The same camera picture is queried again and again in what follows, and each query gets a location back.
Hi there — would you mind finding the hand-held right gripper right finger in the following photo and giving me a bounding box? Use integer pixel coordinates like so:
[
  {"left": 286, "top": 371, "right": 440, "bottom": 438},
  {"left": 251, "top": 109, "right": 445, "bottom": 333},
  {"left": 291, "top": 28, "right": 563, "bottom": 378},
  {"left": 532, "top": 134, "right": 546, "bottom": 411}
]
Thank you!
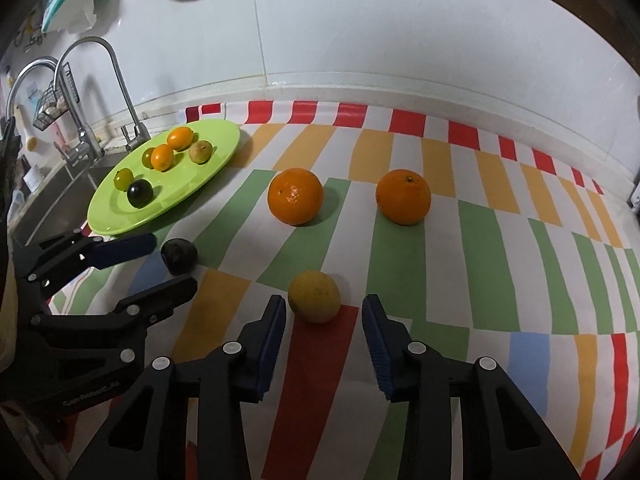
[{"left": 361, "top": 294, "right": 581, "bottom": 480}]

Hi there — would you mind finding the striped colourful tablecloth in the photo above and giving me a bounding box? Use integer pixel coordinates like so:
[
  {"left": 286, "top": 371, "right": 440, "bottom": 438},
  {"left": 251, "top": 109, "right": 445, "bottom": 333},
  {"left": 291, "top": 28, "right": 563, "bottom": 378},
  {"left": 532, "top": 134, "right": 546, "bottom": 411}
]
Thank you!
[{"left": 47, "top": 100, "right": 640, "bottom": 480}]

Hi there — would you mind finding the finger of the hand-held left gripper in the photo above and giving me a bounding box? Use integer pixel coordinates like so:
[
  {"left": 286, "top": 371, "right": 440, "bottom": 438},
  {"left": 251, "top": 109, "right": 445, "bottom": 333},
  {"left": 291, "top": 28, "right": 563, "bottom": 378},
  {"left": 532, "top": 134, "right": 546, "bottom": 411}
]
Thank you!
[
  {"left": 22, "top": 229, "right": 157, "bottom": 284},
  {"left": 30, "top": 275, "right": 199, "bottom": 364}
]

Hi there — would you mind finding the large orange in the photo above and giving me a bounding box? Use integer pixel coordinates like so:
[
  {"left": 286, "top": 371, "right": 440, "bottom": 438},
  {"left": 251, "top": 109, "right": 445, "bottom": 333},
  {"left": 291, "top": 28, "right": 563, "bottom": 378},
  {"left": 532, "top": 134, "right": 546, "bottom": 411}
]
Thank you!
[
  {"left": 375, "top": 169, "right": 432, "bottom": 226},
  {"left": 267, "top": 167, "right": 325, "bottom": 226}
]

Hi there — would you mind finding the green plate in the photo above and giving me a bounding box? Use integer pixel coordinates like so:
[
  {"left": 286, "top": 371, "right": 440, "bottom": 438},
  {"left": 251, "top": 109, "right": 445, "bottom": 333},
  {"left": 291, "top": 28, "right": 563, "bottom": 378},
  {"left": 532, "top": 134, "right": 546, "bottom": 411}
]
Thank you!
[{"left": 87, "top": 119, "right": 242, "bottom": 236}]

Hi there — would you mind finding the black wire basket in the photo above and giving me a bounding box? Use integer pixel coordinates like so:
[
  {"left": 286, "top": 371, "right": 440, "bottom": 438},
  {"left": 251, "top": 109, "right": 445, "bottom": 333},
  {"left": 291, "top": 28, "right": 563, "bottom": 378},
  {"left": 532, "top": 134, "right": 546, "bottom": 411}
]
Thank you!
[{"left": 32, "top": 62, "right": 76, "bottom": 131}]

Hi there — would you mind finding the small orange tomato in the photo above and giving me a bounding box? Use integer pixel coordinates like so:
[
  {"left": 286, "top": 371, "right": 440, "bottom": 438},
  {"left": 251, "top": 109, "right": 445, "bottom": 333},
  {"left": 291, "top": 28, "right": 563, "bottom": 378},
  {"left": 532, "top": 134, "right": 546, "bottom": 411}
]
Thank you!
[
  {"left": 150, "top": 143, "right": 175, "bottom": 172},
  {"left": 166, "top": 126, "right": 195, "bottom": 152}
]

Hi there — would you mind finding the tall steel pull-down faucet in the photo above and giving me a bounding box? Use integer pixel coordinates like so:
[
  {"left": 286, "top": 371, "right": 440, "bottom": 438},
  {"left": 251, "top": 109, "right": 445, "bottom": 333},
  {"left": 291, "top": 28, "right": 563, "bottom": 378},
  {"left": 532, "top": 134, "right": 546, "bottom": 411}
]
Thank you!
[{"left": 5, "top": 56, "right": 106, "bottom": 166}]

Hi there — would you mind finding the brown kiwi fruit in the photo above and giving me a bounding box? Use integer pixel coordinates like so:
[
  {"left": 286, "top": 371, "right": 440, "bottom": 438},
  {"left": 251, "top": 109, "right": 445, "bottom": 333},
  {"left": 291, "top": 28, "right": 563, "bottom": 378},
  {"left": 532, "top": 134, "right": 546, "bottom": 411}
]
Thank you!
[{"left": 188, "top": 140, "right": 213, "bottom": 166}]

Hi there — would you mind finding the yellow-green lemon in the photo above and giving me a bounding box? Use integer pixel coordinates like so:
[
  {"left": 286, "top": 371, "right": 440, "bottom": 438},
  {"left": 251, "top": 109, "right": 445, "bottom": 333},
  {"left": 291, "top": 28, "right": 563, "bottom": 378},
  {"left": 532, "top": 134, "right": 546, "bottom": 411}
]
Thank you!
[{"left": 287, "top": 270, "right": 342, "bottom": 324}]

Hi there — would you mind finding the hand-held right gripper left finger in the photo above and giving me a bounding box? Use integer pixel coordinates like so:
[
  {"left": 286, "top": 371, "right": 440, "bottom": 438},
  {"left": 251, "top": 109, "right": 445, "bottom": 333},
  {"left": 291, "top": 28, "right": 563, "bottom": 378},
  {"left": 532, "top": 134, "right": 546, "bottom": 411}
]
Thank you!
[{"left": 65, "top": 294, "right": 288, "bottom": 480}]

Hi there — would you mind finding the dark plum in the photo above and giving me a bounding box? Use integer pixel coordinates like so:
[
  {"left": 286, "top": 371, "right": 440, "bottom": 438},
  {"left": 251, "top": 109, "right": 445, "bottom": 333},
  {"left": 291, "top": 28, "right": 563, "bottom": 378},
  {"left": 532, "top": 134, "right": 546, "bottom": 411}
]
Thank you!
[
  {"left": 161, "top": 238, "right": 198, "bottom": 277},
  {"left": 126, "top": 179, "right": 154, "bottom": 209}
]

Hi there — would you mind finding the steel sink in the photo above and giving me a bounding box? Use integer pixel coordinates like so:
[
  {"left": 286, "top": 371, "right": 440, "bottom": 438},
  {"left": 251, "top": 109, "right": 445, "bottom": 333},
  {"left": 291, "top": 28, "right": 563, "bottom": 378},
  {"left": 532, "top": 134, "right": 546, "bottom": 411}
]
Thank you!
[{"left": 10, "top": 152, "right": 121, "bottom": 246}]

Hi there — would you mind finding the slim steel gooseneck faucet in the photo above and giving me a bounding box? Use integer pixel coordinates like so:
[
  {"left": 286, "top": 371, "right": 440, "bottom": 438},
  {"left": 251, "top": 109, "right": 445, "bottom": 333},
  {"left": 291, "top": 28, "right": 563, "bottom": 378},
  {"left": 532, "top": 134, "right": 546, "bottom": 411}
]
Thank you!
[{"left": 52, "top": 36, "right": 151, "bottom": 153}]

